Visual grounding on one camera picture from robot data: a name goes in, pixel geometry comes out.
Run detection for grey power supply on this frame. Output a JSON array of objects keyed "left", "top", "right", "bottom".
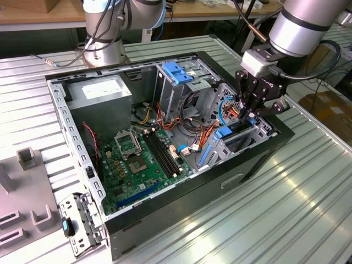
[{"left": 65, "top": 74, "right": 133, "bottom": 141}]

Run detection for red black twisted wire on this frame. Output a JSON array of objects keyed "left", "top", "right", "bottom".
[{"left": 81, "top": 123, "right": 100, "bottom": 168}]

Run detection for blue drive cage latch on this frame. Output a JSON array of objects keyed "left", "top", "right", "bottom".
[{"left": 162, "top": 60, "right": 195, "bottom": 86}]

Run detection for pale board power socket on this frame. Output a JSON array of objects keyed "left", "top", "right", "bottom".
[{"left": 169, "top": 144, "right": 180, "bottom": 161}]

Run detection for black camera cable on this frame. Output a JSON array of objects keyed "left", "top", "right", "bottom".
[{"left": 271, "top": 39, "right": 343, "bottom": 81}]

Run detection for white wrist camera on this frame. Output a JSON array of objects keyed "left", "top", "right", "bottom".
[{"left": 240, "top": 50, "right": 279, "bottom": 78}]

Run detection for black latch with blue button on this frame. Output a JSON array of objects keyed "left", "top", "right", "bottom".
[{"left": 60, "top": 216, "right": 77, "bottom": 238}]

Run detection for orange red yellow power wire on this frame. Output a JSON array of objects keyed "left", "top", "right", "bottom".
[{"left": 223, "top": 101, "right": 245, "bottom": 118}]

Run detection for brown cardboard box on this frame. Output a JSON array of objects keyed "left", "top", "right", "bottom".
[{"left": 298, "top": 92, "right": 352, "bottom": 134}]

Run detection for grey metal drive cage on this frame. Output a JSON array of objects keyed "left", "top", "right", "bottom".
[{"left": 152, "top": 59, "right": 221, "bottom": 122}]

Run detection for grey metal disk bay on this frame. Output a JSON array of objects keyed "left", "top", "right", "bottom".
[{"left": 197, "top": 115, "right": 276, "bottom": 171}]

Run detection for hard disk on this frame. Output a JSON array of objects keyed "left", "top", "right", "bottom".
[{"left": 197, "top": 117, "right": 258, "bottom": 171}]

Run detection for black cable loop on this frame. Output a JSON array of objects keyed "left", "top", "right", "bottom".
[{"left": 178, "top": 90, "right": 211, "bottom": 135}]

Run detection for yellow black power wires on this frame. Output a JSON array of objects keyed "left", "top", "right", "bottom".
[{"left": 131, "top": 102, "right": 156, "bottom": 126}]

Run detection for black square chipset chip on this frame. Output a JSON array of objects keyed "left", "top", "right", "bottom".
[{"left": 128, "top": 158, "right": 148, "bottom": 174}]

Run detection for blue expansion slot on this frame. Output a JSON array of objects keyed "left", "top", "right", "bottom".
[{"left": 115, "top": 181, "right": 162, "bottom": 209}]

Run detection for black RAM slot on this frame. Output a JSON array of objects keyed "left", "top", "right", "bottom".
[
  {"left": 154, "top": 130, "right": 184, "bottom": 174},
  {"left": 142, "top": 132, "right": 173, "bottom": 179},
  {"left": 150, "top": 131, "right": 180, "bottom": 175},
  {"left": 147, "top": 131, "right": 177, "bottom": 177}
]

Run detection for black cable with silver connector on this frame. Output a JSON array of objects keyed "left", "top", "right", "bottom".
[{"left": 29, "top": 35, "right": 94, "bottom": 68}]

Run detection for grey parts rack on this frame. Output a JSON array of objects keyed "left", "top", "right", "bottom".
[{"left": 0, "top": 147, "right": 63, "bottom": 255}]

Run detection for CPU socket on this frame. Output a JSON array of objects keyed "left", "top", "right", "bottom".
[{"left": 113, "top": 130, "right": 144, "bottom": 160}]

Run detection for black cable with copper ferrule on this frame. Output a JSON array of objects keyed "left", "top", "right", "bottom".
[{"left": 230, "top": 0, "right": 284, "bottom": 43}]

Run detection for orange red wire bundle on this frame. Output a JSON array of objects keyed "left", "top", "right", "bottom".
[{"left": 155, "top": 101, "right": 221, "bottom": 155}]

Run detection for wooden desk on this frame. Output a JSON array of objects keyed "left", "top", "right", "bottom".
[{"left": 0, "top": 0, "right": 284, "bottom": 32}]

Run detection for silver expansion bracket flap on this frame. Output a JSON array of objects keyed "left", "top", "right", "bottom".
[{"left": 58, "top": 192, "right": 107, "bottom": 259}]

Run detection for light blue data wire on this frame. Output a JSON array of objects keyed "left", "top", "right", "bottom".
[{"left": 177, "top": 95, "right": 239, "bottom": 157}]

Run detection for black PC case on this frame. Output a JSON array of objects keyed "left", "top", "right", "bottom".
[{"left": 45, "top": 51, "right": 295, "bottom": 262}]

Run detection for green motherboard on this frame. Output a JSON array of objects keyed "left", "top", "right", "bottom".
[{"left": 97, "top": 126, "right": 193, "bottom": 217}]

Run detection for metal socket cover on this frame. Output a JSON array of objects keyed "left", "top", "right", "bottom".
[{"left": 114, "top": 130, "right": 143, "bottom": 160}]

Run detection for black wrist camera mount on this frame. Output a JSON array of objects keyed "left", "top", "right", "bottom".
[{"left": 247, "top": 42, "right": 278, "bottom": 56}]

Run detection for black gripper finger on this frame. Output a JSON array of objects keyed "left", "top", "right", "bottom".
[
  {"left": 235, "top": 70, "right": 259, "bottom": 122},
  {"left": 248, "top": 94, "right": 290, "bottom": 119}
]

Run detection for metal slat side table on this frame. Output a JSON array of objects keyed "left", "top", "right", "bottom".
[{"left": 323, "top": 21, "right": 352, "bottom": 63}]

